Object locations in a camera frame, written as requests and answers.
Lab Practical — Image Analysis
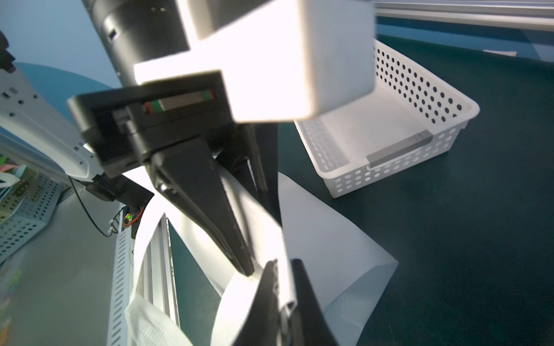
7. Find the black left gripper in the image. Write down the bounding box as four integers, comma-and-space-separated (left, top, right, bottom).
66, 71, 281, 276

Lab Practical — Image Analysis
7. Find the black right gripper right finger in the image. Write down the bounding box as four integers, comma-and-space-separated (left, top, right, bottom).
289, 259, 338, 346

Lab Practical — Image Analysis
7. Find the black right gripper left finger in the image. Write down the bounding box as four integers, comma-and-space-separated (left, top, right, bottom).
233, 260, 280, 346

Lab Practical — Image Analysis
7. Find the white insulated delivery bag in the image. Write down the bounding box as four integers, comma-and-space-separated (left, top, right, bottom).
125, 170, 398, 345

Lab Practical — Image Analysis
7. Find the white perforated plastic basket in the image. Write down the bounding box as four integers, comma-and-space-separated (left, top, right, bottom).
295, 41, 480, 198

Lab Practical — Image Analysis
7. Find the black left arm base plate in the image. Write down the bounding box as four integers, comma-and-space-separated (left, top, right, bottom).
84, 173, 154, 212

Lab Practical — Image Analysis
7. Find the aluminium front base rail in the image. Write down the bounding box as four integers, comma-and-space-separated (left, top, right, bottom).
106, 216, 180, 345

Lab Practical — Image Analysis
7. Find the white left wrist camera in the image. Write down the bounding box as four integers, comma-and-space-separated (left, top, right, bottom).
134, 1, 375, 123

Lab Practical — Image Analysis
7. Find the aluminium back table rail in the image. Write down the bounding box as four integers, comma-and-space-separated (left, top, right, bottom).
375, 0, 553, 33

